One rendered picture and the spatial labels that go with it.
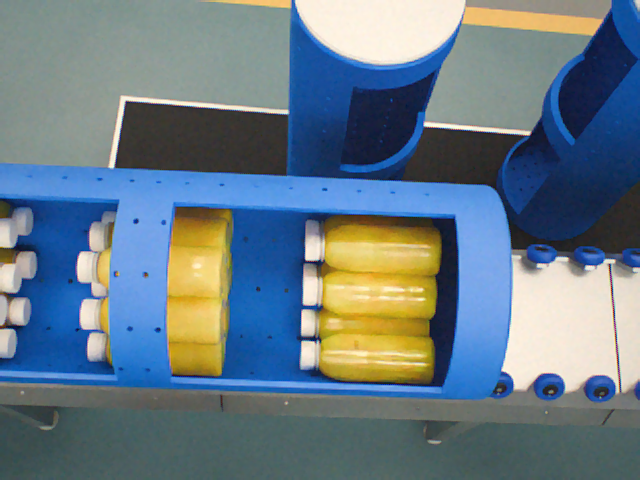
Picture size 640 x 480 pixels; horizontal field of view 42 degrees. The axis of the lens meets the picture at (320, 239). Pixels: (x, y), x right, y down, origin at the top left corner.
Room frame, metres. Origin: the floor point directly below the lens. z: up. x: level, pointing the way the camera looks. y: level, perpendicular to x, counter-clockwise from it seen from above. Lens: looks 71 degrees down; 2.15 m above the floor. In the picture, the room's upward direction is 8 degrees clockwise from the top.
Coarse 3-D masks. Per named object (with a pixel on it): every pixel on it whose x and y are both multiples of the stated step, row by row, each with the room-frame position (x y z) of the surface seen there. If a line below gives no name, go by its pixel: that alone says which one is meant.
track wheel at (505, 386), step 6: (504, 372) 0.25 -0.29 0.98; (504, 378) 0.24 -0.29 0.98; (510, 378) 0.24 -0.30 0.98; (498, 384) 0.23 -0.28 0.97; (504, 384) 0.23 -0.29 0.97; (510, 384) 0.23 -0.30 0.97; (498, 390) 0.22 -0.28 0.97; (504, 390) 0.22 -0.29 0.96; (510, 390) 0.22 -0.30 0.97; (492, 396) 0.21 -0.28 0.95; (498, 396) 0.21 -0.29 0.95; (504, 396) 0.21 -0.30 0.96
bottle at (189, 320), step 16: (96, 304) 0.23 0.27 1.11; (176, 304) 0.24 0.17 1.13; (192, 304) 0.24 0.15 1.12; (208, 304) 0.25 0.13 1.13; (96, 320) 0.21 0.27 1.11; (176, 320) 0.22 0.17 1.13; (192, 320) 0.22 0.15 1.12; (208, 320) 0.23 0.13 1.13; (176, 336) 0.20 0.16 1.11; (192, 336) 0.21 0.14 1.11; (208, 336) 0.21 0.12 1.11
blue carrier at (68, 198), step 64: (0, 192) 0.32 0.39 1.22; (64, 192) 0.34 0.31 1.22; (128, 192) 0.35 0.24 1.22; (192, 192) 0.36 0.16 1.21; (256, 192) 0.37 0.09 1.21; (320, 192) 0.39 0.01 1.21; (384, 192) 0.40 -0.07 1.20; (448, 192) 0.42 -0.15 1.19; (64, 256) 0.32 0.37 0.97; (128, 256) 0.26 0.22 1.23; (256, 256) 0.36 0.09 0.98; (448, 256) 0.40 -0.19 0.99; (64, 320) 0.23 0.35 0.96; (128, 320) 0.19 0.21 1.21; (256, 320) 0.27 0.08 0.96; (448, 320) 0.31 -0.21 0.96; (64, 384) 0.13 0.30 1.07; (128, 384) 0.14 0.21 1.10; (192, 384) 0.15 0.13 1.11; (256, 384) 0.16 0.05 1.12; (320, 384) 0.17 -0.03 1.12; (384, 384) 0.19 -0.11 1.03; (448, 384) 0.19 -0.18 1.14
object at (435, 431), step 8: (432, 424) 0.27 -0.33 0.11; (440, 424) 0.26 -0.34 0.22; (448, 424) 0.25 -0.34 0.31; (456, 424) 0.24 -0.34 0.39; (464, 424) 0.24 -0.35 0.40; (472, 424) 0.25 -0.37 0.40; (424, 432) 0.26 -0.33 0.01; (432, 432) 0.25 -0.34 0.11; (440, 432) 0.24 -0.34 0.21; (448, 432) 0.24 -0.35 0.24; (456, 432) 0.25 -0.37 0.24; (432, 440) 0.24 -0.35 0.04; (440, 440) 0.25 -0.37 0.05
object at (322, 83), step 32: (320, 64) 0.70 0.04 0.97; (352, 64) 0.68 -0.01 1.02; (416, 64) 0.70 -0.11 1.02; (320, 96) 0.70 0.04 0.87; (352, 96) 0.96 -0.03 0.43; (384, 96) 0.94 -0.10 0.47; (416, 96) 0.88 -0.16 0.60; (288, 128) 0.80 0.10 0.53; (320, 128) 0.70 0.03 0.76; (352, 128) 0.96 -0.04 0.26; (384, 128) 0.93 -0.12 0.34; (416, 128) 0.80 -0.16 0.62; (288, 160) 0.78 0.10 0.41; (320, 160) 0.69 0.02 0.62; (352, 160) 0.92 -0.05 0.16; (384, 160) 0.72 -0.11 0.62
